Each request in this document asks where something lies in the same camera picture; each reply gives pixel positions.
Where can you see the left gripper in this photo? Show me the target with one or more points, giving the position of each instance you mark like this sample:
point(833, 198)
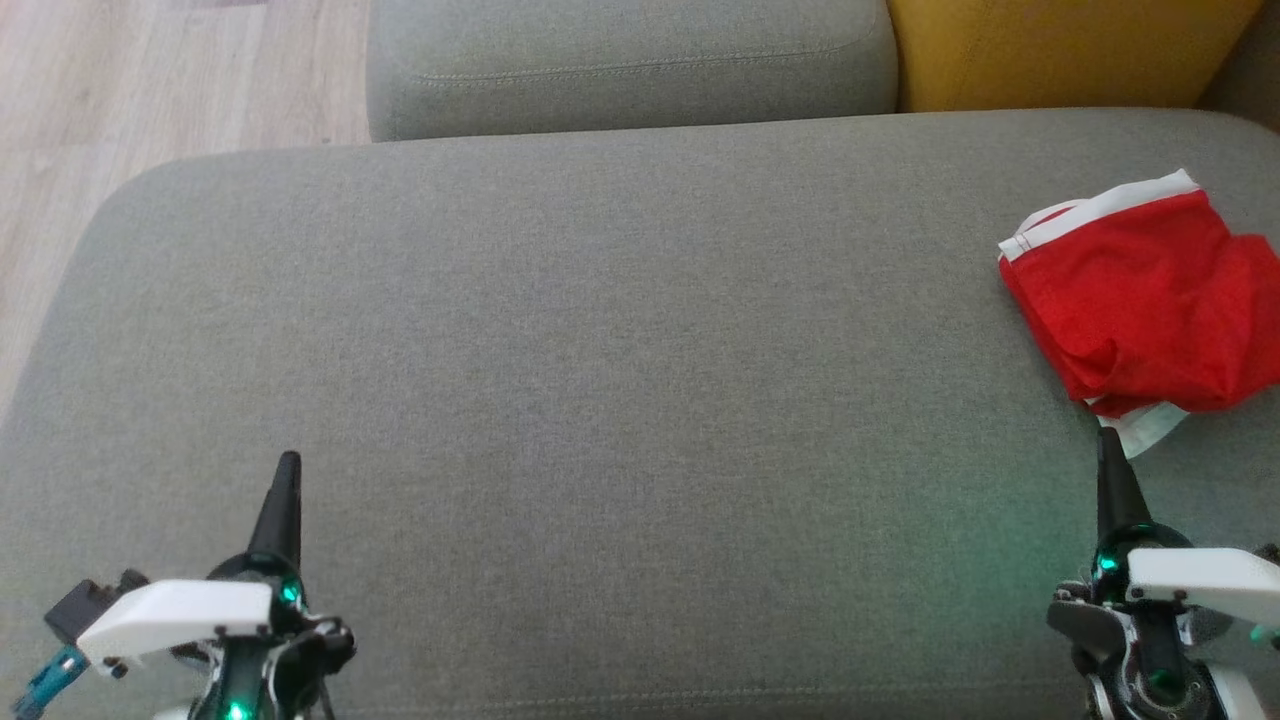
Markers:
point(180, 615)

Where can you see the red Bulls jersey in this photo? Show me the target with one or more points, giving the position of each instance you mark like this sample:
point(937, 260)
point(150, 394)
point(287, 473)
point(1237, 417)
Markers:
point(1145, 425)

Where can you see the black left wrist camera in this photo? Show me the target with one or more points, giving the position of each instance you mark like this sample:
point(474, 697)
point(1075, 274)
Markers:
point(85, 605)

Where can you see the wide grey sofa seat cushion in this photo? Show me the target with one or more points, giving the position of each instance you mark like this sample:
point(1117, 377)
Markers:
point(600, 400)

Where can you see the long grey sofa seat cushion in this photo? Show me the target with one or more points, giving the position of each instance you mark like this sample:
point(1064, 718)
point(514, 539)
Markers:
point(620, 60)

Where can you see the large yellow sofa back cushion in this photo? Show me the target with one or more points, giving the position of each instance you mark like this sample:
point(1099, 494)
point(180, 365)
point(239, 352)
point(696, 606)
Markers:
point(1060, 50)

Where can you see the red white-striped shorts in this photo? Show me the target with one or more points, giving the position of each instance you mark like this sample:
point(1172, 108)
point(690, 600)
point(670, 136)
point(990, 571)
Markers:
point(1140, 300)

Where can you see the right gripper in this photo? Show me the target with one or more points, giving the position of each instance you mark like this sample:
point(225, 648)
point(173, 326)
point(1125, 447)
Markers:
point(1200, 585)

